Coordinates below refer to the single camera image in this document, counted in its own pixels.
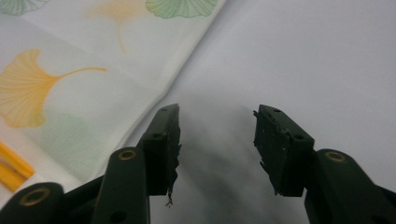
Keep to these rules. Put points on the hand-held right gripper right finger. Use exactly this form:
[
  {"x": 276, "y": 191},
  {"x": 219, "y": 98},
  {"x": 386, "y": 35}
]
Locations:
[{"x": 286, "y": 155}]

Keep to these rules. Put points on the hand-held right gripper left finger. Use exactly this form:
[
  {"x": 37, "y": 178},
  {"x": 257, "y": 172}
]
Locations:
[{"x": 130, "y": 180}]

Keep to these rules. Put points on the white leaf-print mesh laundry bag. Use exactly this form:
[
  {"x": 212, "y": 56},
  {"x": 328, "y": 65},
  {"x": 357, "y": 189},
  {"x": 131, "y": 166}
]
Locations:
[{"x": 99, "y": 93}]

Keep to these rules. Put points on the white table mat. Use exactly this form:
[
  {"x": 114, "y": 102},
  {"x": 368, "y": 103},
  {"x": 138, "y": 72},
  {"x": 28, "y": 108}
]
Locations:
[{"x": 295, "y": 62}]

